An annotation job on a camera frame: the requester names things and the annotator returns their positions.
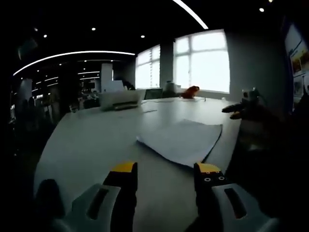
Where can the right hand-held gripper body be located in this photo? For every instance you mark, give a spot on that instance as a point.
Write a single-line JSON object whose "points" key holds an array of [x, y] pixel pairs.
{"points": [[252, 96]]}

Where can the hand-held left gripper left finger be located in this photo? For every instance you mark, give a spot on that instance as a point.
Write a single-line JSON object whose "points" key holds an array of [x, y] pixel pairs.
{"points": [[96, 210]]}

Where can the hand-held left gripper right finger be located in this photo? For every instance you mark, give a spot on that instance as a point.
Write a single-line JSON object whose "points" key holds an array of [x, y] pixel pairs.
{"points": [[229, 210]]}

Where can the stack of white printing papers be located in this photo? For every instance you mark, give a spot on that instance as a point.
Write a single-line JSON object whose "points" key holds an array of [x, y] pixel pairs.
{"points": [[183, 140]]}

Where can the person's left hand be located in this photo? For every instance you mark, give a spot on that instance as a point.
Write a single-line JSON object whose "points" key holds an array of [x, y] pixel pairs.
{"points": [[50, 198]]}

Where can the orange plush toy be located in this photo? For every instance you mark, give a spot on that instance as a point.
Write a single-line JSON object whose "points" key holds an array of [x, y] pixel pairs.
{"points": [[190, 92]]}

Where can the person in black shirt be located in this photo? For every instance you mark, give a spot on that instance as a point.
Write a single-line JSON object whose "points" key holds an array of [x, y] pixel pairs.
{"points": [[277, 183]]}

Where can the white kettle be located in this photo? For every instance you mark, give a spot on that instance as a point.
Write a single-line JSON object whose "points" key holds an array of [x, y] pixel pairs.
{"points": [[172, 89]]}

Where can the white office chair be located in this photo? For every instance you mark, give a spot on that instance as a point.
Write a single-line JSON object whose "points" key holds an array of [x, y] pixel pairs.
{"points": [[153, 93]]}

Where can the straight ceiling light strip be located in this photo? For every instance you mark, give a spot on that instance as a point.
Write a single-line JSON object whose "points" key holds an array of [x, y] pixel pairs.
{"points": [[193, 13]]}

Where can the white printer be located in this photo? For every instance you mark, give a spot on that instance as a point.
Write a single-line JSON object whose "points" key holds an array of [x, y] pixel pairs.
{"points": [[120, 99]]}

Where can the curved ceiling light strip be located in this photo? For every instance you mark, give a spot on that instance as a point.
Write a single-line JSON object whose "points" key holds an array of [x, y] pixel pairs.
{"points": [[72, 53]]}

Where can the blue framed wall poster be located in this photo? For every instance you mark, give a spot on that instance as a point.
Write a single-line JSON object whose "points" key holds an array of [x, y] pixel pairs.
{"points": [[295, 60]]}

